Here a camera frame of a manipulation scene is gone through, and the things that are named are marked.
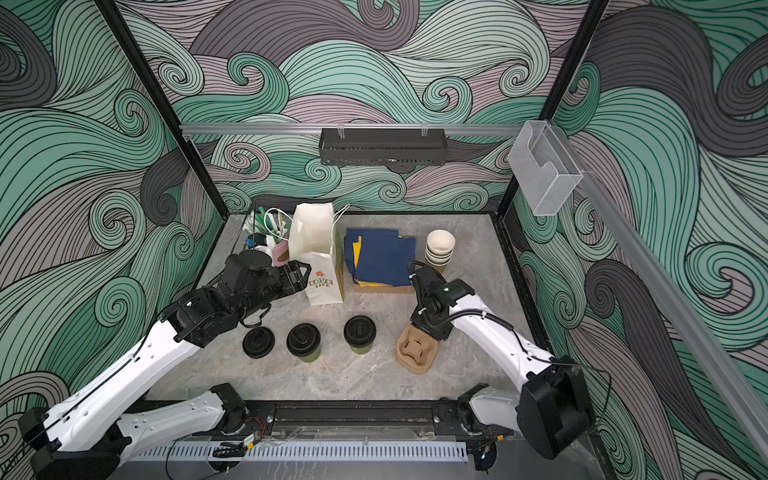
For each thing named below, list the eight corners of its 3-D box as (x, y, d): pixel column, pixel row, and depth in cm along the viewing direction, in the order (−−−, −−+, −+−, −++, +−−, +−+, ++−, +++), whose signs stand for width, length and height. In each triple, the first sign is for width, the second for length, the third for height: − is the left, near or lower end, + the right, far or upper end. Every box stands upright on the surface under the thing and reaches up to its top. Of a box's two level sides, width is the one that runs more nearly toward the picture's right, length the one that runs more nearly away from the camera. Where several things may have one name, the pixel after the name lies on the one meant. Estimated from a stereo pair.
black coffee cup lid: (242, 358, 85) (238, 354, 83) (250, 332, 90) (246, 327, 88) (271, 358, 85) (268, 354, 83) (277, 332, 90) (274, 327, 88)
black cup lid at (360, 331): (356, 363, 84) (353, 347, 74) (344, 340, 88) (340, 323, 79) (379, 349, 86) (379, 333, 77) (367, 328, 90) (366, 309, 81)
